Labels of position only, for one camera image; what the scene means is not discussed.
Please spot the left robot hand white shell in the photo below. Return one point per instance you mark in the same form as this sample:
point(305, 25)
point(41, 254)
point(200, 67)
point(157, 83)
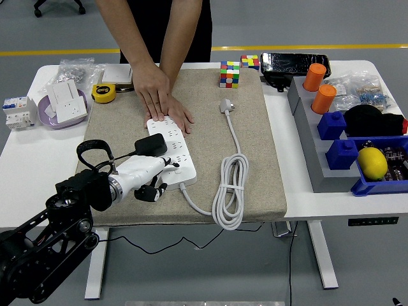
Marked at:
point(140, 172)

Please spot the person's right hand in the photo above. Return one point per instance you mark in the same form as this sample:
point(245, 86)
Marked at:
point(154, 89)

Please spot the blue peg block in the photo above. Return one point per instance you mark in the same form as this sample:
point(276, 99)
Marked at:
point(341, 154)
point(331, 126)

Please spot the black fabric bundle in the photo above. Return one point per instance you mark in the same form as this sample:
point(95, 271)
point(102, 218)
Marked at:
point(369, 121)

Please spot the dark cylinders bundle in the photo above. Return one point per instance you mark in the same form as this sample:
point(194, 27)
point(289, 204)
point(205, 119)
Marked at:
point(395, 159)

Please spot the black office chair base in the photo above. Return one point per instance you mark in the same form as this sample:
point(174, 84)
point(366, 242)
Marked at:
point(37, 12)

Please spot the person's left forearm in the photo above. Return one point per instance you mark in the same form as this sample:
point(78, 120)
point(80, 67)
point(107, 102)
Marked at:
point(181, 38)

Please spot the black plug adapter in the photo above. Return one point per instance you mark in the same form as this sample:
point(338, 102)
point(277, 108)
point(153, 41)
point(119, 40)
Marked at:
point(150, 145)

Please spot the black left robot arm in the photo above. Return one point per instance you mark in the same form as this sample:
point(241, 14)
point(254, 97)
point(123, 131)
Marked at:
point(63, 229)

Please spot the clear bag of resistors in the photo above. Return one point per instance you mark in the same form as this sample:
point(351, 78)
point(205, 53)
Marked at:
point(373, 94)

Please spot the grey-brown mat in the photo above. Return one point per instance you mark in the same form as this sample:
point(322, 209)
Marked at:
point(207, 143)

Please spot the orange cylinder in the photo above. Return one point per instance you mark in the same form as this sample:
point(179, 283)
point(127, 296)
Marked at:
point(323, 99)
point(314, 76)

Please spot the black glossy flat device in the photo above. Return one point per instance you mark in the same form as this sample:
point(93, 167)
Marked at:
point(293, 63)

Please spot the plain white wall plate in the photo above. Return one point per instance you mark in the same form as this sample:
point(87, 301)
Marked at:
point(63, 90)

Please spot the white table leg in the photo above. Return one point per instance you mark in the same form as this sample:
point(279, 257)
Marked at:
point(95, 271)
point(322, 255)

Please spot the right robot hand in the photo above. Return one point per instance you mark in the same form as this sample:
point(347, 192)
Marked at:
point(397, 303)

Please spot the white wall switch panel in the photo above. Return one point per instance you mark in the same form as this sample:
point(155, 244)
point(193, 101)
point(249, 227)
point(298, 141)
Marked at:
point(116, 75)

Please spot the small colourful puzzle cube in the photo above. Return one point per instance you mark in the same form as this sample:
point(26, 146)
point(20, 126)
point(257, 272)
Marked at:
point(249, 62)

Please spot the person's left hand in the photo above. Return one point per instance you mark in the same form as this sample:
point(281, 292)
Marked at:
point(181, 116)

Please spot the black device stand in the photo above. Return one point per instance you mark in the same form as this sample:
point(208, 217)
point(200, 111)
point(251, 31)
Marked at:
point(277, 83)

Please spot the yellow tape measure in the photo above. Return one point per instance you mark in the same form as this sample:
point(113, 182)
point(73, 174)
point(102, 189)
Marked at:
point(103, 93)

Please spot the white wall socket plate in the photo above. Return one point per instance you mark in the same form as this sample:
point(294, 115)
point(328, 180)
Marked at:
point(73, 110)

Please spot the large colourful puzzle cube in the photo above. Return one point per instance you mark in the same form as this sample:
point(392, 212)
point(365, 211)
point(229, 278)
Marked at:
point(229, 75)

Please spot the white circuit breaker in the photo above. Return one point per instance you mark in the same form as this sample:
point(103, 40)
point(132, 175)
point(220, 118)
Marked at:
point(19, 113)

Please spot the clear bag metal parts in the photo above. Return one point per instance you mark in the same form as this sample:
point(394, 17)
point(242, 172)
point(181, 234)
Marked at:
point(75, 73)

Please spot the person's right forearm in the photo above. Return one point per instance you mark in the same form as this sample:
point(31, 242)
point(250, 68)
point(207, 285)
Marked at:
point(124, 28)

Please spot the blue plastic bin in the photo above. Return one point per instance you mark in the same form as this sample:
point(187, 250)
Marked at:
point(376, 188)

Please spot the dark flat metal object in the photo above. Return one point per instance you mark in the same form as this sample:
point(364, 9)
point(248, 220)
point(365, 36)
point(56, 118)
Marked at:
point(124, 88)

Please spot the black table control panel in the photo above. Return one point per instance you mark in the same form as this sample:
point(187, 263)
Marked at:
point(373, 221)

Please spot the clear bag small parts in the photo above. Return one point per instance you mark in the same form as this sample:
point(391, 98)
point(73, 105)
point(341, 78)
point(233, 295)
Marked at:
point(344, 100)

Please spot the white power strip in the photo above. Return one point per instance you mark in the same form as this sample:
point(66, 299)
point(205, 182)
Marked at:
point(172, 134)

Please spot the yellow lemon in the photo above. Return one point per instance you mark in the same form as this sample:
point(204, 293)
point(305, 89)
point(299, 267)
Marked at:
point(372, 164)

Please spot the purple bowl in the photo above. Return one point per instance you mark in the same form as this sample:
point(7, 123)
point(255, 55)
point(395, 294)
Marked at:
point(48, 121)

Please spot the grey stepped peg base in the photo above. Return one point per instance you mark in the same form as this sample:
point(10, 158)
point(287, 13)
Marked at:
point(318, 159)

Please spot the person's torso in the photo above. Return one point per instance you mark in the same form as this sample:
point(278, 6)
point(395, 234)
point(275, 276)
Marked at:
point(153, 19)

